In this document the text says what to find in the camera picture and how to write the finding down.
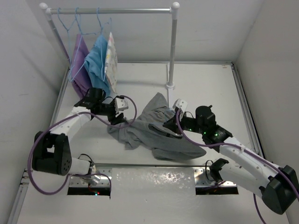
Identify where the blue hanging shirt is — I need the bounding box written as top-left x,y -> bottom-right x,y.
84,37 -> 110,95

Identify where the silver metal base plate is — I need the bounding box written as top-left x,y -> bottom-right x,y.
69,166 -> 237,189

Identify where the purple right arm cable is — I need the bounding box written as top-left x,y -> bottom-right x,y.
175,108 -> 299,224

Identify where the blue hanger with purple shirt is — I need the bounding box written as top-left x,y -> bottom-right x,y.
69,7 -> 98,83

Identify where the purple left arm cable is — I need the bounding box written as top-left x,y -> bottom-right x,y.
27,95 -> 138,196

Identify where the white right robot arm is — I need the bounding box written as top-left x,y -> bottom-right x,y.
163,99 -> 299,215

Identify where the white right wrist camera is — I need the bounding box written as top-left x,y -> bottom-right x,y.
172,99 -> 188,113

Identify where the grey t shirt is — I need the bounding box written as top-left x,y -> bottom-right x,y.
107,92 -> 206,162

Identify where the purple hanging shirt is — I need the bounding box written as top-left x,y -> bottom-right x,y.
69,34 -> 92,99

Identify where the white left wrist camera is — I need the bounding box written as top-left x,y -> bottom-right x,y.
114,96 -> 128,113

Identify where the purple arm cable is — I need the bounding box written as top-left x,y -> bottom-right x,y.
27,95 -> 138,196
175,108 -> 299,224

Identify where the white patterned hanging shirt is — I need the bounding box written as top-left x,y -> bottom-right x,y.
104,32 -> 118,93

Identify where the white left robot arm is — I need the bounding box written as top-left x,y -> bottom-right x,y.
31,88 -> 128,176

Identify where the white metal clothes rack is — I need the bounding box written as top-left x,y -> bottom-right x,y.
39,2 -> 180,107

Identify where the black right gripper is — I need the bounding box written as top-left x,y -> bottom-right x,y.
163,111 -> 205,135

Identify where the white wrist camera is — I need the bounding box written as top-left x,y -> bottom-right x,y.
114,96 -> 128,113
172,99 -> 188,113

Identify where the blue wire hanger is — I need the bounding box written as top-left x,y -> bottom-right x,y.
151,109 -> 176,125

